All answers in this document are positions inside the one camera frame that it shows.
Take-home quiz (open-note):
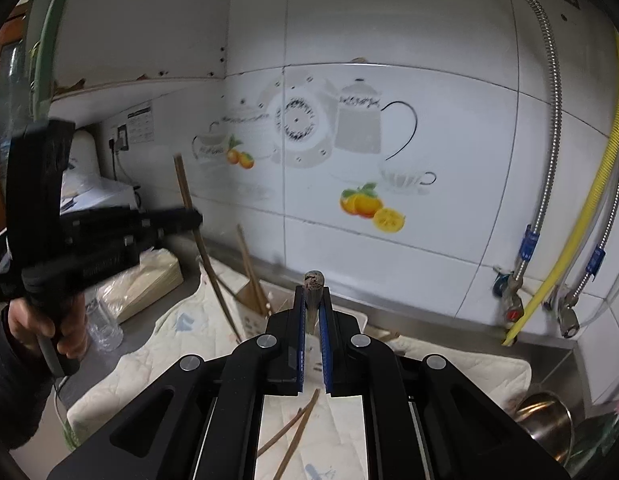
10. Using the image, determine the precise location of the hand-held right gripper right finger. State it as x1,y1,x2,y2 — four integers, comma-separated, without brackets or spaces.
317,285,573,480

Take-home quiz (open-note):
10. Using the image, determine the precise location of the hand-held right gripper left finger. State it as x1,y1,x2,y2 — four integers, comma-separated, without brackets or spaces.
46,284,306,480

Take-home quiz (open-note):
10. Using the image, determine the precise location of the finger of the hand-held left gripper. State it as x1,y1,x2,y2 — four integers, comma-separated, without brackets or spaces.
122,230,166,255
134,207,204,235

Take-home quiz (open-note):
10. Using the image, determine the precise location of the wooden chopstick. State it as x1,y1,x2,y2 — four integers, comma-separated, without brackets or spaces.
273,388,321,480
173,154,243,344
303,270,324,332
236,225,270,314
256,406,304,458

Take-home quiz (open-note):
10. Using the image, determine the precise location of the cream plastic chopstick holder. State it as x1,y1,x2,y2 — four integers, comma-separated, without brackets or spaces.
232,280,370,347

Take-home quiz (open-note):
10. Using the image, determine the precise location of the person's left hand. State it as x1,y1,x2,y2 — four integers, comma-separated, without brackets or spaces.
2,287,90,361

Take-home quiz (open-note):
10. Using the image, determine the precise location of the bagged beige paper stack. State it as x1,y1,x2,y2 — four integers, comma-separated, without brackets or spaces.
96,247,185,323

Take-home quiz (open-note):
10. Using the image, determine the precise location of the white appliance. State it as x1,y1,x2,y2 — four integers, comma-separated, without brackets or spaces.
63,130,103,182

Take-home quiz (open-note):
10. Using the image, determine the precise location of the clear glass cup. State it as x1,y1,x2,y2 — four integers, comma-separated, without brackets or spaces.
86,292,125,354

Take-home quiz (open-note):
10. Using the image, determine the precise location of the quilted printed mat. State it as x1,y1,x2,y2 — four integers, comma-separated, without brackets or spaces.
64,260,533,480

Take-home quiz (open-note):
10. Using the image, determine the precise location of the green cabinet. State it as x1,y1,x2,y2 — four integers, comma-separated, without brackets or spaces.
26,0,90,126

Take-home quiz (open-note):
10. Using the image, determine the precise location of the steel pot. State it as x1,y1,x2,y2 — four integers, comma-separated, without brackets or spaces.
512,391,575,463

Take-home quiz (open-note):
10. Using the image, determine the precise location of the steel angle valve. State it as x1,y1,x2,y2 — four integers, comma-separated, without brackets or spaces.
552,290,583,339

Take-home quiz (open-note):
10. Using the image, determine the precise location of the green printed bag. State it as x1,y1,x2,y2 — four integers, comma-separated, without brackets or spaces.
572,390,619,476

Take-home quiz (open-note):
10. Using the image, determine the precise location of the wall socket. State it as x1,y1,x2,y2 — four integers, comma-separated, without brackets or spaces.
109,125,130,154

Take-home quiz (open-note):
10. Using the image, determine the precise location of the wall notice sticker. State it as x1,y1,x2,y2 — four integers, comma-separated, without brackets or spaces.
126,101,155,146

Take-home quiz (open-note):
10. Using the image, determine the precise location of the valve with red handle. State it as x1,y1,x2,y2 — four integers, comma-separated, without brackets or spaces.
492,270,528,329

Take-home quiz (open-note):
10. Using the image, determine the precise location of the braided steel hose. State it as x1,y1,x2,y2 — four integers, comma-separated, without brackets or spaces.
494,0,563,281
564,145,619,306

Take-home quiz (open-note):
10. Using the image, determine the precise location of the yellow corrugated hose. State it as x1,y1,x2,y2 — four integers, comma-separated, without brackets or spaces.
502,30,619,347

